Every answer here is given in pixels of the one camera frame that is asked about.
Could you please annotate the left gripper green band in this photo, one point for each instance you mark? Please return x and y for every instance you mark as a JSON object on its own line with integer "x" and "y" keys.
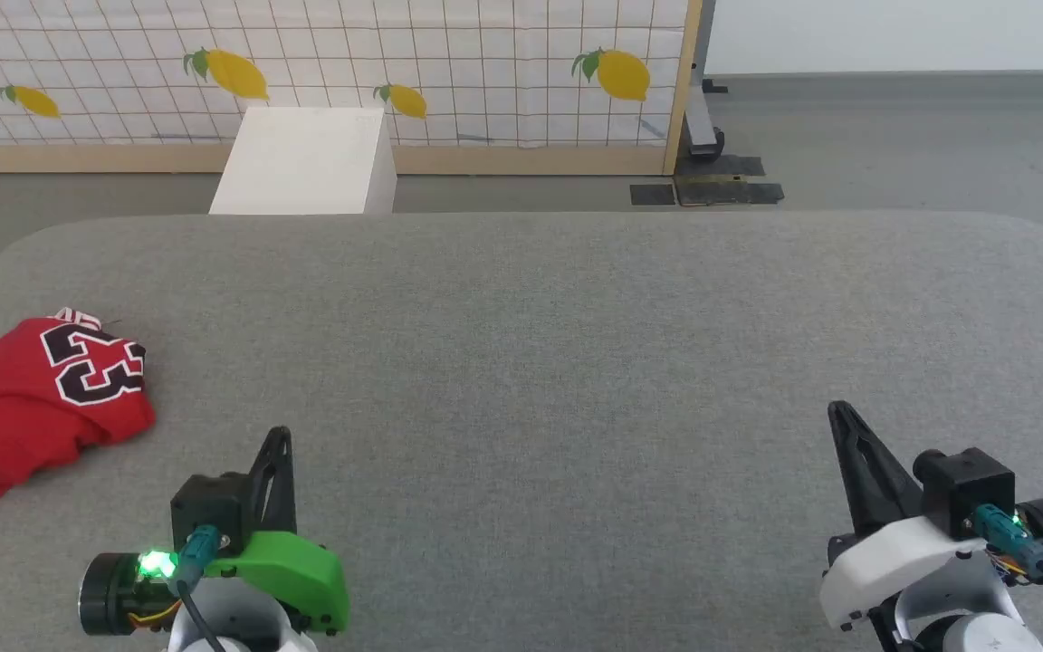
{"x": 295, "y": 570}

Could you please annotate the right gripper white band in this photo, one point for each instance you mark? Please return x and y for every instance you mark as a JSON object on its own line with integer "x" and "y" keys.
{"x": 893, "y": 561}

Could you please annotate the red basketball jersey number 23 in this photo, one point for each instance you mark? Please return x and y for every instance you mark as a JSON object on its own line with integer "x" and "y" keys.
{"x": 14, "y": 407}

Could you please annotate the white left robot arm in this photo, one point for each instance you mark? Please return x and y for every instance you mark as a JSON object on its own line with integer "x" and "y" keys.
{"x": 250, "y": 625}

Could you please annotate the grey fabric sofa seat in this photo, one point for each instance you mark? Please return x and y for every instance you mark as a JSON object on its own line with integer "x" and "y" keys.
{"x": 521, "y": 362}

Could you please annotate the large black floor mat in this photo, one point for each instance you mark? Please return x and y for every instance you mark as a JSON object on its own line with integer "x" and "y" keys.
{"x": 725, "y": 186}

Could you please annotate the white rectangular box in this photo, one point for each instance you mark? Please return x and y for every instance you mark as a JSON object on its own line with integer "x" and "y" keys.
{"x": 304, "y": 163}

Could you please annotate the small black floor mat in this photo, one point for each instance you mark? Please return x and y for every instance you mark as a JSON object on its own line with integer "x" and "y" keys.
{"x": 653, "y": 194}

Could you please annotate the lemon print partition screen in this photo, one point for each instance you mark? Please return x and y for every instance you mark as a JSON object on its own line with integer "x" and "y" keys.
{"x": 322, "y": 54}

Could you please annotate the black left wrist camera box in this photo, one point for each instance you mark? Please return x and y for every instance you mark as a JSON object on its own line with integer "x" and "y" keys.
{"x": 209, "y": 503}

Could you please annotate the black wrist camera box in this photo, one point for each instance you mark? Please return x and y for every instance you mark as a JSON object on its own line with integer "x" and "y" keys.
{"x": 965, "y": 489}
{"x": 209, "y": 503}

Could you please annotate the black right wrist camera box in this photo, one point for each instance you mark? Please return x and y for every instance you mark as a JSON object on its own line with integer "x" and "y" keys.
{"x": 965, "y": 489}

